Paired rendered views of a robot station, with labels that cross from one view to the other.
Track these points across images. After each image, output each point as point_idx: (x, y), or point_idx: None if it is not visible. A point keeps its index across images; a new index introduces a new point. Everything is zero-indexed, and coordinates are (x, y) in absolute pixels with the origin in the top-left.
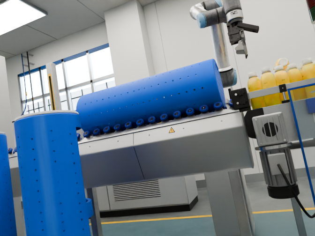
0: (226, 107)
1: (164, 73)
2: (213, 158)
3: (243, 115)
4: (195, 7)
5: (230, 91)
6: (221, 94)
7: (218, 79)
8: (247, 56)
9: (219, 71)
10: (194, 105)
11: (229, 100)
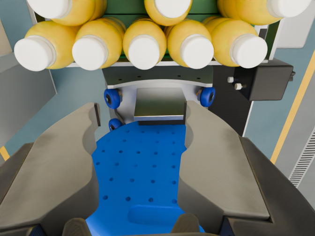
0: (118, 120)
1: None
2: None
3: (166, 73)
4: None
5: (281, 98)
6: (182, 134)
7: (179, 167)
8: (98, 105)
9: (95, 212)
10: None
11: (208, 104)
